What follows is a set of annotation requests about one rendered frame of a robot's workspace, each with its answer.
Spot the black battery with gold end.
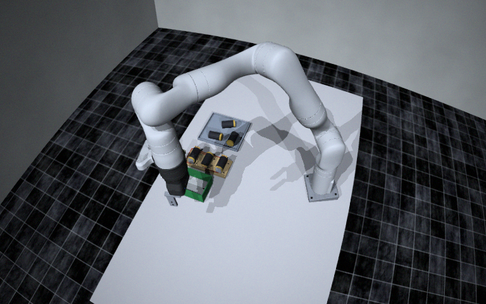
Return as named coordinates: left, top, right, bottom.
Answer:
left=221, top=120, right=235, bottom=128
left=188, top=148, right=200, bottom=162
left=216, top=156, right=227, bottom=171
left=201, top=151, right=214, bottom=167
left=208, top=131, right=223, bottom=141
left=227, top=131, right=238, bottom=146

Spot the green open-top box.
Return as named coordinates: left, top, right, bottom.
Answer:
left=184, top=168, right=212, bottom=203

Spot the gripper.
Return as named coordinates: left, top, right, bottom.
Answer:
left=135, top=140, right=189, bottom=206

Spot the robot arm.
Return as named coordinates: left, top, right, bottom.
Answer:
left=131, top=42, right=346, bottom=195

